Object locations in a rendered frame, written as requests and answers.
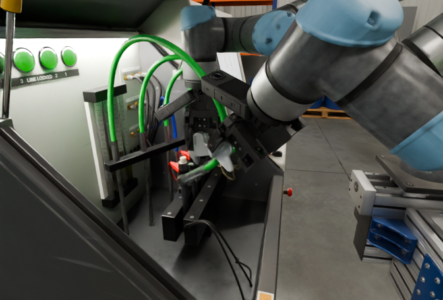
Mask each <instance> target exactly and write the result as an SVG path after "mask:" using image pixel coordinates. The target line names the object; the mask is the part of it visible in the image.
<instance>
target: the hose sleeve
mask: <svg viewBox="0 0 443 300"><path fill-rule="evenodd" d="M205 165H206V164H204V165H202V166H200V167H198V168H196V169H194V170H192V171H189V172H187V173H186V174H184V175H182V177H181V179H182V181H183V182H185V183H186V182H188V181H191V180H193V179H195V178H197V177H199V176H201V175H204V174H206V173H208V172H209V171H206V170H205V169H204V166H205Z"/></svg>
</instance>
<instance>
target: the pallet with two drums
mask: <svg viewBox="0 0 443 300"><path fill-rule="evenodd" d="M305 113H321V115H301V116H302V117H313V118H326V119H351V120H354V119H352V118H351V117H336V116H328V114H336V115H347V114H346V112H344V111H343V110H342V109H340V108H339V107H338V106H337V105H336V104H335V103H334V102H333V101H332V100H331V99H330V98H328V97H327V96H326V95H324V100H323V97H321V98H320V99H319V100H318V101H317V102H315V103H314V104H313V105H312V106H311V107H310V108H308V109H307V110H306V112H305Z"/></svg>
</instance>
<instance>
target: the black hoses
mask: <svg viewBox="0 0 443 300"><path fill-rule="evenodd" d="M152 78H153V79H154V80H155V81H156V82H157V83H158V86H159V89H160V95H159V100H158V106H157V109H158V108H160V104H161V101H160V98H161V96H162V86H161V84H160V82H159V80H158V79H157V78H156V77H155V76H154V75H152ZM133 79H137V80H138V81H139V82H140V83H141V85H142V83H143V81H142V80H141V79H140V78H139V77H137V76H133ZM149 83H150V85H151V87H152V91H153V103H152V107H151V106H150V105H149V96H148V90H147V89H146V104H144V106H146V121H145V127H144V132H145V133H146V132H147V127H148V116H149V109H150V110H151V111H152V113H151V118H150V124H149V128H148V133H147V137H146V145H147V148H149V147H151V146H155V145H157V144H155V143H153V142H154V139H155V137H156V133H157V131H158V127H159V124H160V122H159V121H158V119H157V117H156V116H155V115H154V113H155V111H154V109H155V102H156V91H155V88H154V85H153V83H152V81H151V80H149ZM154 116H155V119H154V124H153V126H152V121H153V117H154ZM156 121H157V125H156ZM155 126H156V129H155ZM151 128H152V131H151ZM154 129H155V131H154ZM150 131H151V133H150ZM153 133H154V135H153ZM152 136H153V138H152ZM149 137H150V138H149ZM151 140H152V141H151ZM139 149H140V150H141V147H140V146H139V145H138V146H137V149H136V148H134V151H132V150H131V151H130V154H132V153H134V152H136V151H139Z"/></svg>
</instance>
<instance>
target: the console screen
mask: <svg viewBox="0 0 443 300"><path fill-rule="evenodd" d="M216 67H217V70H223V71H225V72H227V73H229V74H230V75H232V76H234V77H236V78H238V79H240V80H242V81H243V76H242V73H241V67H240V63H239V58H238V54H237V53H216ZM226 110H227V114H228V115H230V114H231V112H232V111H231V110H230V109H228V108H226Z"/></svg>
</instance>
